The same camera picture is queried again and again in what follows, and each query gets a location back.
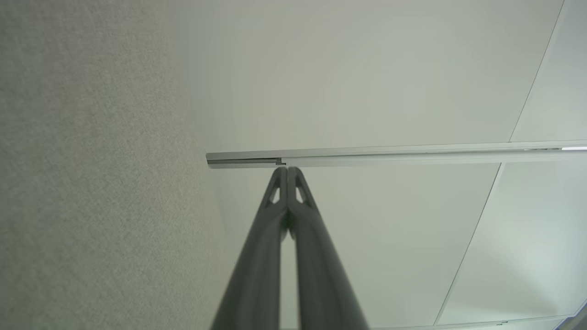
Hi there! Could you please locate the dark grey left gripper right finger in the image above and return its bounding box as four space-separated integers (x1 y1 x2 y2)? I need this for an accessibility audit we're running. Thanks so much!
288 167 370 330

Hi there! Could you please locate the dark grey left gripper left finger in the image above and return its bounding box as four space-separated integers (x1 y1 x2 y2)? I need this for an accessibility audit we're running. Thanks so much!
211 169 288 330

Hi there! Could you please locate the wide grey metal partition post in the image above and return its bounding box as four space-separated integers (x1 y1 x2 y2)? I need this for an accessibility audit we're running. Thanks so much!
206 140 587 169

